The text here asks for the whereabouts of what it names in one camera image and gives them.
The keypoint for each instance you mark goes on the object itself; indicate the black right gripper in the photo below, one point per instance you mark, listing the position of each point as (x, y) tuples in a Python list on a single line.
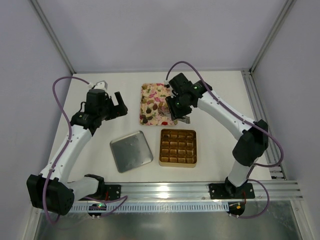
[(175, 110)]

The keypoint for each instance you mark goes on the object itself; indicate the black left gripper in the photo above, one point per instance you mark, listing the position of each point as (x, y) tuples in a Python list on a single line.
[(114, 108)]

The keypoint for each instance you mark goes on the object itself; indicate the metal tongs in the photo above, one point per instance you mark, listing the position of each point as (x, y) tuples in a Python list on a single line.
[(167, 112)]

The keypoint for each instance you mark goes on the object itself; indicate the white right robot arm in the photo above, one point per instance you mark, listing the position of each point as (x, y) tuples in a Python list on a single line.
[(251, 136)]

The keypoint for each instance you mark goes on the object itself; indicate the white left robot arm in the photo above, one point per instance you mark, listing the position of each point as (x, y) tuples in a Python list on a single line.
[(51, 190)]

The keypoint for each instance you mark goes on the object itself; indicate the gold chocolate tin box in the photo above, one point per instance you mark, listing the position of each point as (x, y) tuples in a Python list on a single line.
[(178, 148)]

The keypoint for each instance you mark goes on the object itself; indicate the floral rectangular tray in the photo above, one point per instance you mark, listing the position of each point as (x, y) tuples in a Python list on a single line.
[(158, 93)]

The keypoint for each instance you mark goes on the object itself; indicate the silver tin lid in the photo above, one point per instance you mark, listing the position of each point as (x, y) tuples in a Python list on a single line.
[(131, 151)]

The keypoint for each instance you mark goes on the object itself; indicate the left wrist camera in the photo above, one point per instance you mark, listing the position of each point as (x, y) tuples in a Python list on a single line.
[(101, 85)]

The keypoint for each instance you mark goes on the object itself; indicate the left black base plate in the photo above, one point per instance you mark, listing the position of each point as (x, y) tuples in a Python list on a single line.
[(106, 192)]

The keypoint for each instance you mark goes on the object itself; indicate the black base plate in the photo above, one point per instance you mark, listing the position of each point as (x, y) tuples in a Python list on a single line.
[(226, 191), (106, 192)]

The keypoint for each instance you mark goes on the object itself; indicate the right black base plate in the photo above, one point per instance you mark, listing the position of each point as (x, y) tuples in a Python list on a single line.
[(226, 191)]

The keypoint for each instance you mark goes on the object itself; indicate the slotted cable duct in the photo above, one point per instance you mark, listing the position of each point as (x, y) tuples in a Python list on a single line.
[(149, 207)]

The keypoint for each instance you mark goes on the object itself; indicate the aluminium front rail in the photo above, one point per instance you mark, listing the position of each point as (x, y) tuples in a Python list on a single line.
[(273, 189)]

